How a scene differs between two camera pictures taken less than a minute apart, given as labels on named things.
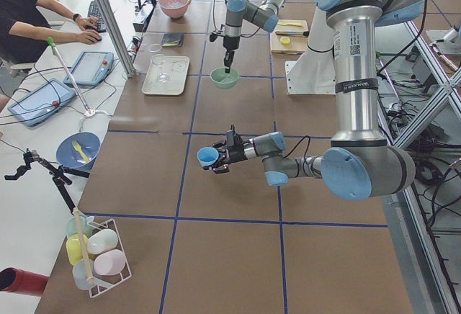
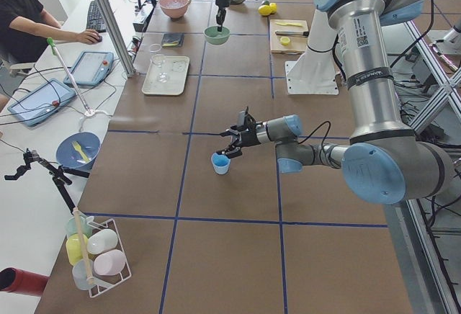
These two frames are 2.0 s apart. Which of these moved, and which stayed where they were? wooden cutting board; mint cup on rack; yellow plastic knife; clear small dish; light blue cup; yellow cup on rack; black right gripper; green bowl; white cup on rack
Moved: black right gripper; light blue cup; green bowl
Stayed: clear small dish; yellow plastic knife; white cup on rack; wooden cutting board; yellow cup on rack; mint cup on rack
